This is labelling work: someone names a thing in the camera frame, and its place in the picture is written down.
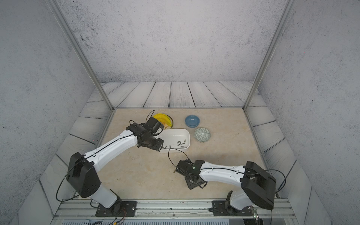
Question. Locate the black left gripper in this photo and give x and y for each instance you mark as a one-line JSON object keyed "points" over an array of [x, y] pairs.
{"points": [[158, 146]]}

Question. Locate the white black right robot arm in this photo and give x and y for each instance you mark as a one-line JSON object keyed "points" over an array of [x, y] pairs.
{"points": [[258, 187]]}

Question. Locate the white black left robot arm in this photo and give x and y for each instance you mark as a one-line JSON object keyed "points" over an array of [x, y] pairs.
{"points": [[83, 168]]}

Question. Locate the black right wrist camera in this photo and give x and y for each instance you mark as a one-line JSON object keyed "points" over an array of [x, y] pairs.
{"points": [[183, 167]]}

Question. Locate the white plastic storage box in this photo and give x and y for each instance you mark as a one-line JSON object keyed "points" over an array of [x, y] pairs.
{"points": [[172, 136]]}

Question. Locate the blue ceramic bowl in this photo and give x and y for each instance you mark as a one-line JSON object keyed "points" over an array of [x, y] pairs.
{"points": [[192, 121]]}

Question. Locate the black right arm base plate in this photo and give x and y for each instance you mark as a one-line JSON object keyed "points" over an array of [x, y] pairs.
{"points": [[232, 208]]}

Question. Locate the aluminium frame post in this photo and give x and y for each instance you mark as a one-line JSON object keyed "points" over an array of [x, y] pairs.
{"points": [[61, 20], [270, 51]]}

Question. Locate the aluminium front rail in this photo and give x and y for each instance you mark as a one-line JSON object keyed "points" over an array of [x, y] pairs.
{"points": [[172, 212]]}

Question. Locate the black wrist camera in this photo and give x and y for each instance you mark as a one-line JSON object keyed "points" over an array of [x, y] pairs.
{"points": [[183, 167], [154, 123]]}

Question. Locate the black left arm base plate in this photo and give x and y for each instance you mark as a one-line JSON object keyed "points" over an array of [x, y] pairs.
{"points": [[119, 209]]}

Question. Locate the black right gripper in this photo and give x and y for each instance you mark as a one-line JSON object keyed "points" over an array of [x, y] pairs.
{"points": [[189, 185]]}

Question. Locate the aluminium frame post left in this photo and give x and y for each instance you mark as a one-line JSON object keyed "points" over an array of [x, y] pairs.
{"points": [[61, 20]]}

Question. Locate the aluminium frame post right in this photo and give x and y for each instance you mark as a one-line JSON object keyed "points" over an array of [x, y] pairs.
{"points": [[270, 51]]}

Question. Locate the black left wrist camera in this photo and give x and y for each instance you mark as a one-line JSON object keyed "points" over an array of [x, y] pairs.
{"points": [[154, 123]]}

